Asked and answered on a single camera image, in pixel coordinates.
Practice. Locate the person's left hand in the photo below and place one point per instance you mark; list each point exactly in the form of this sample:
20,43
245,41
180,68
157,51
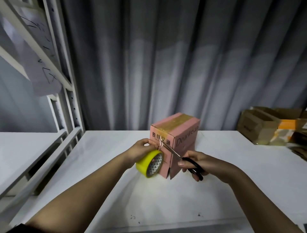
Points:
139,151

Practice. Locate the person's right hand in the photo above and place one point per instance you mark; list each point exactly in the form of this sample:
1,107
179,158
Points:
211,165

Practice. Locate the yellow tape roll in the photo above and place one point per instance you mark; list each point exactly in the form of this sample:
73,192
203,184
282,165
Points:
146,164

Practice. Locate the black scissors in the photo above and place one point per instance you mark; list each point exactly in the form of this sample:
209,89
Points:
172,151

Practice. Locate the pink lettered cardboard box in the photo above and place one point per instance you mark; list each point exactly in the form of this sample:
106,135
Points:
180,132

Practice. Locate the small brown labelled carton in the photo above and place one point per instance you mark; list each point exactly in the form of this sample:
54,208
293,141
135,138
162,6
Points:
254,128

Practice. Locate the orange and white carton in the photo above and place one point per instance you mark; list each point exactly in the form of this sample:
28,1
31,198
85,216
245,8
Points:
285,132

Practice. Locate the pile of cardboard boxes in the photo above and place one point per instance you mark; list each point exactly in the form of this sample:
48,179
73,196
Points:
300,146

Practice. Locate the person's right forearm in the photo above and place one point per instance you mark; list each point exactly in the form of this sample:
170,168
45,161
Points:
264,201

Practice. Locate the person's left forearm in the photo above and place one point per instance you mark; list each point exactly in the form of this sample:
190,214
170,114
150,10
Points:
76,201

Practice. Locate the white metal shelf rack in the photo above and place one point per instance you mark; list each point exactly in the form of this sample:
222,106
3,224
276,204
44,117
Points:
65,96

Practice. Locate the handwritten paper sheet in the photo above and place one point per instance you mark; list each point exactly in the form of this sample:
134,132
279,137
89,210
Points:
45,74
36,29

